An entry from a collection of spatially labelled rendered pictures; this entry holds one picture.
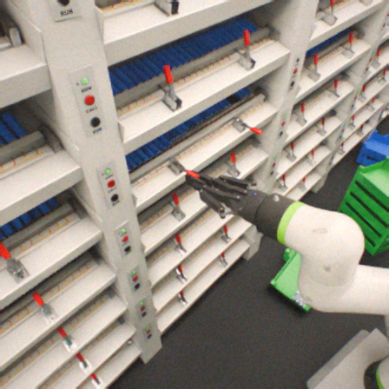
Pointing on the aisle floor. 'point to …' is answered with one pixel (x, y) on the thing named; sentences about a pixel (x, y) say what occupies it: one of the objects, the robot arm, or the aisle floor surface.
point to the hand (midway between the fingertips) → (198, 181)
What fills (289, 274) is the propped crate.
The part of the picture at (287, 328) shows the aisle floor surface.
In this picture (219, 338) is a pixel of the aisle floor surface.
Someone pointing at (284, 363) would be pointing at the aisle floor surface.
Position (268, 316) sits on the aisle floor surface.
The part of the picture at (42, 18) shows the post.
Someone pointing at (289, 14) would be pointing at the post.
